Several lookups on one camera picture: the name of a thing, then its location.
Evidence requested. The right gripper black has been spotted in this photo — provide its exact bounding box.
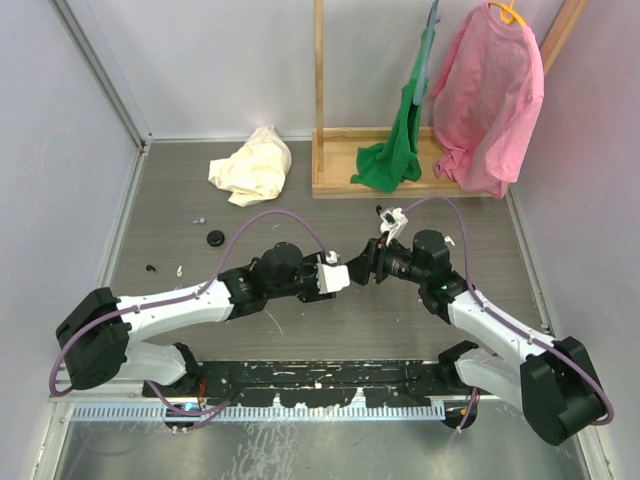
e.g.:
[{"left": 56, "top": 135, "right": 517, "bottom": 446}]
[{"left": 345, "top": 231, "right": 428, "bottom": 286}]

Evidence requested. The cream cloth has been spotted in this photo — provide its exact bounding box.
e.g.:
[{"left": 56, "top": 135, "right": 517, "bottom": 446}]
[{"left": 208, "top": 126, "right": 292, "bottom": 207}]

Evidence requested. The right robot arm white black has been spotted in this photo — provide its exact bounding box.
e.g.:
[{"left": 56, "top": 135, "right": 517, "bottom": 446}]
[{"left": 347, "top": 230, "right": 613, "bottom": 446}]

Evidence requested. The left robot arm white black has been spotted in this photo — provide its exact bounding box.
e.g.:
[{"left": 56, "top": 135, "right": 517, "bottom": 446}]
[{"left": 56, "top": 242, "right": 350, "bottom": 396}]

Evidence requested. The black earbud charging case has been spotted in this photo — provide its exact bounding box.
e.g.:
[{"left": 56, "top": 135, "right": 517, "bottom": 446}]
[{"left": 206, "top": 230, "right": 226, "bottom": 247}]

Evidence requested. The green shirt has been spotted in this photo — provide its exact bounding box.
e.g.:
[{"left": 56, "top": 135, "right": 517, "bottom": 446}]
[{"left": 350, "top": 53, "right": 428, "bottom": 194}]

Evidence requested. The wooden clothes rack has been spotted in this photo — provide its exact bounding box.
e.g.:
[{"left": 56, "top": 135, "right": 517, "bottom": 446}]
[{"left": 311, "top": 0, "right": 587, "bottom": 199}]

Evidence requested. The pink shirt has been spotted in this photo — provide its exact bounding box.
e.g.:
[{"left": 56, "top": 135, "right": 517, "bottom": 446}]
[{"left": 430, "top": 2, "right": 544, "bottom": 198}]

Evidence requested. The blue hanger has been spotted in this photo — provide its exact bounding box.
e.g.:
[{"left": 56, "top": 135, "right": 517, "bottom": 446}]
[{"left": 412, "top": 0, "right": 440, "bottom": 106}]

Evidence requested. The orange hanger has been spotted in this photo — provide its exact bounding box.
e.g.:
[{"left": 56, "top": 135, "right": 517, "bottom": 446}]
[{"left": 488, "top": 1, "right": 527, "bottom": 27}]

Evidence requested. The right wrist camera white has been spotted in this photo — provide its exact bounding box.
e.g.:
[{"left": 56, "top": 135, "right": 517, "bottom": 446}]
[{"left": 379, "top": 208, "right": 408, "bottom": 246}]

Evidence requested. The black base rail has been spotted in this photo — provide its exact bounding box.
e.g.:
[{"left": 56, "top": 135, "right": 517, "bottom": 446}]
[{"left": 158, "top": 360, "right": 472, "bottom": 408}]

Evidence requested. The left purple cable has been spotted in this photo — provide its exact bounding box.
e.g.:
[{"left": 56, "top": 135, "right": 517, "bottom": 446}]
[{"left": 48, "top": 208, "right": 337, "bottom": 436}]

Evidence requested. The purple cable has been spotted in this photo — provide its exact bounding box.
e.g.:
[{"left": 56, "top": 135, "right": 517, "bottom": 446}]
[
  {"left": 48, "top": 208, "right": 337, "bottom": 436},
  {"left": 399, "top": 195, "right": 615, "bottom": 436}
]

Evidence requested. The white cable duct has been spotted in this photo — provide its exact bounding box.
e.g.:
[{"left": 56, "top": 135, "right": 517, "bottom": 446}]
[{"left": 70, "top": 401, "right": 446, "bottom": 422}]

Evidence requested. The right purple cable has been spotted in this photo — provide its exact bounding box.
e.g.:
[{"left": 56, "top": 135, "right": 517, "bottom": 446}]
[{"left": 399, "top": 195, "right": 615, "bottom": 436}]

